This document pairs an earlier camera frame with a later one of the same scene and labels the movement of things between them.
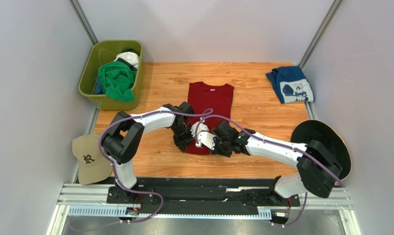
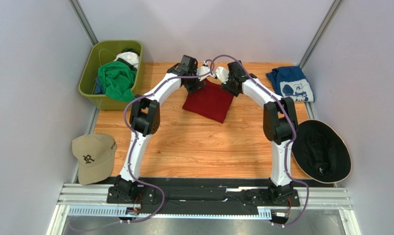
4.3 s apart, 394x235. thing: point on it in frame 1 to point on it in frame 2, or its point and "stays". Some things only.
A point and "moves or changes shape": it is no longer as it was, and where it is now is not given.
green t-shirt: (116, 79) stays
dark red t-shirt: (202, 97) moves or changes shape
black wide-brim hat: (306, 130) stays
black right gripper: (218, 143) to (229, 87)
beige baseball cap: (91, 166) stays
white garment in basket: (130, 57) stays
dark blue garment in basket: (98, 89) stays
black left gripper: (183, 145) to (192, 88)
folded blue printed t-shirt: (291, 84) stays
